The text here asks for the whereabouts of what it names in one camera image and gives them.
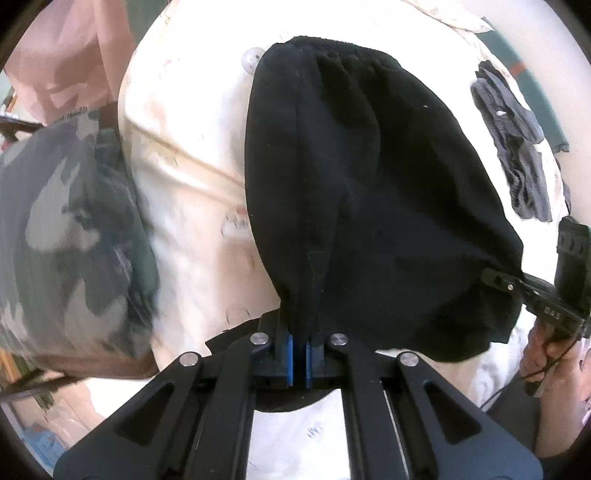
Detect black pants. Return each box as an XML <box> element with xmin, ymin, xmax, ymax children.
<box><xmin>245</xmin><ymin>37</ymin><xmax>523</xmax><ymax>362</ymax></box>

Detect person right hand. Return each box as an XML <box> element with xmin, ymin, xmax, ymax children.
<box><xmin>519</xmin><ymin>320</ymin><xmax>590</xmax><ymax>458</ymax></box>

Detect folded dark grey pants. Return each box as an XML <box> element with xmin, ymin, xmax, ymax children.
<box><xmin>471</xmin><ymin>60</ymin><xmax>552</xmax><ymax>223</ymax></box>

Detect camouflage trousers of person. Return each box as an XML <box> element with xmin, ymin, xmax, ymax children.
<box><xmin>1</xmin><ymin>111</ymin><xmax>159</xmax><ymax>379</ymax></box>

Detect teal mattress with orange stripe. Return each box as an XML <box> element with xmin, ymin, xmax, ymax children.
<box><xmin>477</xmin><ymin>17</ymin><xmax>570</xmax><ymax>153</ymax></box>

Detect cream cartoon print bedsheet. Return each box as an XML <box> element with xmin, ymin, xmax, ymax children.
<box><xmin>117</xmin><ymin>0</ymin><xmax>583</xmax><ymax>480</ymax></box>

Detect pink hanging cloth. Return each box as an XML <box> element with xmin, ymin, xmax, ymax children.
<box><xmin>4</xmin><ymin>1</ymin><xmax>135</xmax><ymax>124</ymax></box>

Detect thin black cable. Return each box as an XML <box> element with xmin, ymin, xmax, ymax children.
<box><xmin>479</xmin><ymin>322</ymin><xmax>583</xmax><ymax>411</ymax></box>

